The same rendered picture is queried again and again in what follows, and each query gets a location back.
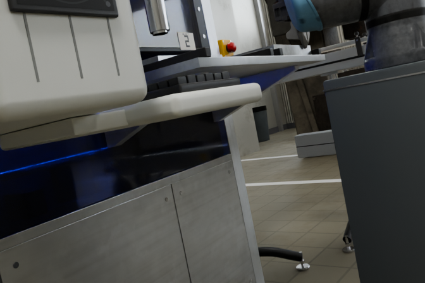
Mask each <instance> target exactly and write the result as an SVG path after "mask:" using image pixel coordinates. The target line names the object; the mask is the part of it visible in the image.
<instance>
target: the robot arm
mask: <svg viewBox="0 0 425 283"><path fill-rule="evenodd" d="M273 11H274V17H275V21H277V22H282V23H286V22H290V24H291V29H290V30H289V31H288V32H287V33H286V38H287V39H288V40H300V41H301V44H302V46H303V48H304V49H306V48H307V46H308V43H309V37H310V32H311V31H316V30H317V31H321V30H323V29H326V28H331V27H337V26H340V25H346V24H350V23H355V22H359V21H365V23H366V29H367V43H366V51H365V56H364V69H365V72H368V71H374V70H378V69H383V68H389V67H393V66H399V65H403V64H408V63H414V62H418V61H423V60H425V0H276V2H274V4H273Z"/></svg>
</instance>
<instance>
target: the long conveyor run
mask: <svg viewBox="0 0 425 283"><path fill-rule="evenodd" d="M358 34H359V33H358V32H355V33H354V35H356V37H355V40H350V41H347V42H342V43H339V44H335V45H331V46H327V47H323V48H320V50H321V53H323V52H328V51H333V50H336V49H341V48H344V47H348V46H351V45H356V47H352V48H348V49H344V50H340V51H336V52H331V53H327V54H325V59H326V60H325V61H321V62H318V63H313V64H308V65H305V66H299V69H298V70H297V71H295V72H294V73H292V74H291V75H289V76H288V77H286V78H285V79H283V80H282V81H280V82H279V83H277V84H280V83H285V82H289V81H294V80H299V79H303V78H308V77H312V76H317V75H320V74H324V73H329V72H333V71H340V70H345V69H350V68H356V67H359V66H363V65H364V56H365V51H366V43H367V37H366V35H367V33H362V36H363V38H360V37H358ZM361 43H363V45H361Z"/></svg>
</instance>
